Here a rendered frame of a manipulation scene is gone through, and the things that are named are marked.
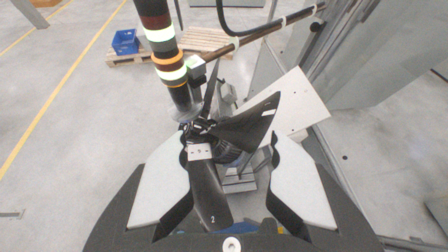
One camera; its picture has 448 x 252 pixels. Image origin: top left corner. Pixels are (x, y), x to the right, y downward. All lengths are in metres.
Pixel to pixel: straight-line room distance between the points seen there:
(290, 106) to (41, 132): 3.17
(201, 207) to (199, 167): 0.13
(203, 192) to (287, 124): 0.40
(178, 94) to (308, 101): 0.46
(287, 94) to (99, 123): 2.50
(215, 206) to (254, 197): 1.26
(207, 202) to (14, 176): 2.75
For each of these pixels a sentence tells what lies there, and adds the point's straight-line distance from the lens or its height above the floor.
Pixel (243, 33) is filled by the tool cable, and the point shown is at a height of 1.56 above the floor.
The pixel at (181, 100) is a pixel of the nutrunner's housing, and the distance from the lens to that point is 0.26.
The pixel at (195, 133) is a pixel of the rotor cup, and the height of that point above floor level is 1.24.
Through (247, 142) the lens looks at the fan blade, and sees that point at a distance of 0.29.
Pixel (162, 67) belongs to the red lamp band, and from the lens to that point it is 0.21.
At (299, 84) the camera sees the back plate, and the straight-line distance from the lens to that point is 0.62.
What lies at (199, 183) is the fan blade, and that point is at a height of 1.18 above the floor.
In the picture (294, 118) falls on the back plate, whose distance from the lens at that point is 0.57.
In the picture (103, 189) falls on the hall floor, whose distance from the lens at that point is 2.14.
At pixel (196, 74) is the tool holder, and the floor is 1.54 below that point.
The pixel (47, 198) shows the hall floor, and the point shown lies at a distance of 2.56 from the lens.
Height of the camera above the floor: 1.69
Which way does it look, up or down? 59 degrees down
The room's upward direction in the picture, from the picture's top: 5 degrees clockwise
